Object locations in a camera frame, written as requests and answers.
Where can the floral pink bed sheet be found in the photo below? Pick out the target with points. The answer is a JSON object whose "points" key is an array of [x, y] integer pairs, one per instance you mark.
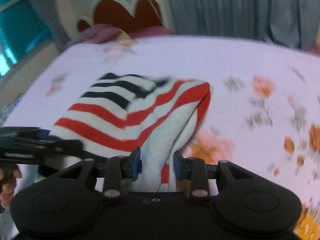
{"points": [[254, 104]]}

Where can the purple crumpled blanket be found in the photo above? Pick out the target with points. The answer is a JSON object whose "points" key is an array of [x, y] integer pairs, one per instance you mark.
{"points": [[102, 33]]}

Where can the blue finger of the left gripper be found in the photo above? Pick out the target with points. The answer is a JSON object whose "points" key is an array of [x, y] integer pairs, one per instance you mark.
{"points": [[43, 134]]}

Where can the teal glass window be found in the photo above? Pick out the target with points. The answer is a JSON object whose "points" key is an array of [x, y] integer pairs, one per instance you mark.
{"points": [[22, 31]]}

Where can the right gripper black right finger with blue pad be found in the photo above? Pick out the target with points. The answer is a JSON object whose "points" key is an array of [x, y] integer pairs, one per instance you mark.
{"points": [[182, 167]]}

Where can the person's hand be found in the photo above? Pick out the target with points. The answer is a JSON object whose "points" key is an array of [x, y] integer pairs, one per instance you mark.
{"points": [[9, 174]]}

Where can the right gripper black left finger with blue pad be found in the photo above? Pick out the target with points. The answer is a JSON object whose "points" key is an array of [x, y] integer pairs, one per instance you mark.
{"points": [[132, 165]]}

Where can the grey window curtain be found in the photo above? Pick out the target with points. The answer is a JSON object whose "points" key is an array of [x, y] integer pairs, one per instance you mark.
{"points": [[48, 11]]}

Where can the red black white striped sweater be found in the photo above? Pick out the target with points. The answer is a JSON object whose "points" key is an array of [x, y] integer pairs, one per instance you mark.
{"points": [[118, 113]]}

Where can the grey blue curtain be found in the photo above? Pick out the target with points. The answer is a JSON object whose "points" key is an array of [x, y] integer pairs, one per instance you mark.
{"points": [[289, 23]]}

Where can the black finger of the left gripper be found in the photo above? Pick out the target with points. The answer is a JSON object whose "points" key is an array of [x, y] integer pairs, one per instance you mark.
{"points": [[58, 146]]}

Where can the red white scalloped headboard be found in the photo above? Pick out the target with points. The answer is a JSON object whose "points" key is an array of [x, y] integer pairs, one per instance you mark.
{"points": [[128, 16]]}

